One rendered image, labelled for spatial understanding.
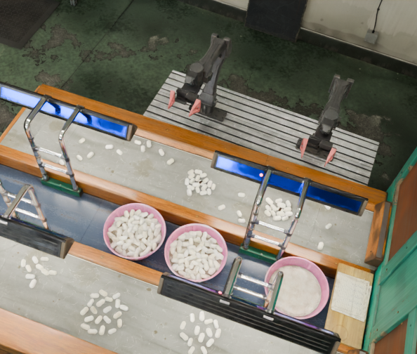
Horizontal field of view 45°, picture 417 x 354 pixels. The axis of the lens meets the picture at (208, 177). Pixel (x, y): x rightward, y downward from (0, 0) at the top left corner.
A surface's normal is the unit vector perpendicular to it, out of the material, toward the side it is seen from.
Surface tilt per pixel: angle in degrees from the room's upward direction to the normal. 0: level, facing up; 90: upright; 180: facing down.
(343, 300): 0
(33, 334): 0
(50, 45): 0
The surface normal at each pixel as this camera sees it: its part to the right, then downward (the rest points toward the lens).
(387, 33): -0.40, 0.75
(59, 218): 0.07, -0.55
